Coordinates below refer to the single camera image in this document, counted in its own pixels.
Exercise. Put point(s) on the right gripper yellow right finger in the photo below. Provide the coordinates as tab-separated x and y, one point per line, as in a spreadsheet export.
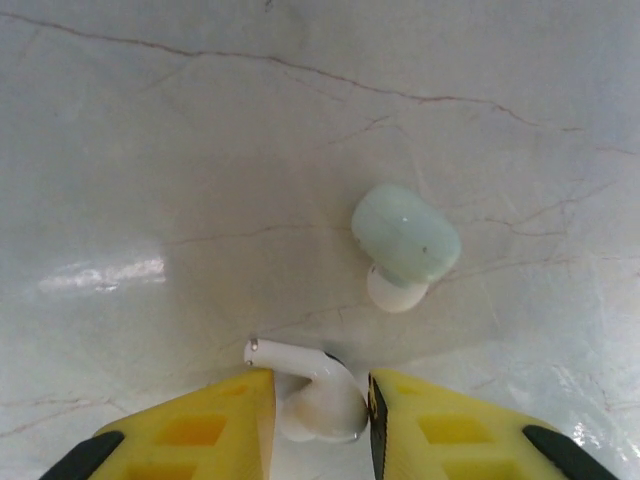
450	435

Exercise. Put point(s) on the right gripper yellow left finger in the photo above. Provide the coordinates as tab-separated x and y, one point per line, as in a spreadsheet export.
200	430

